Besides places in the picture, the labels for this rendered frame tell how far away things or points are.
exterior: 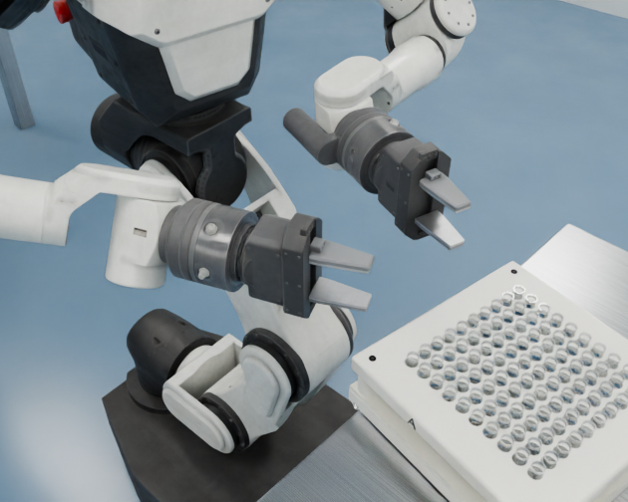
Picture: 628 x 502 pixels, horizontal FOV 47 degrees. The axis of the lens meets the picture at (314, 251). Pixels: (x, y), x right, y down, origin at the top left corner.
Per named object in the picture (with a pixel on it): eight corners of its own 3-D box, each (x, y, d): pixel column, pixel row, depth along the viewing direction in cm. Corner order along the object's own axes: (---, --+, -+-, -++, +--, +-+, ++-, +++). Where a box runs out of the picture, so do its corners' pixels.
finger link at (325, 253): (366, 278, 71) (306, 262, 72) (376, 257, 73) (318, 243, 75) (367, 265, 70) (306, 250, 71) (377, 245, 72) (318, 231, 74)
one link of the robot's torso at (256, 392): (177, 417, 155) (238, 334, 116) (245, 363, 166) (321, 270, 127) (225, 474, 153) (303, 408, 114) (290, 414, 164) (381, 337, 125)
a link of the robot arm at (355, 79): (344, 158, 96) (401, 114, 104) (344, 99, 90) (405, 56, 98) (306, 141, 99) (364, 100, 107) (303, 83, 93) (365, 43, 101)
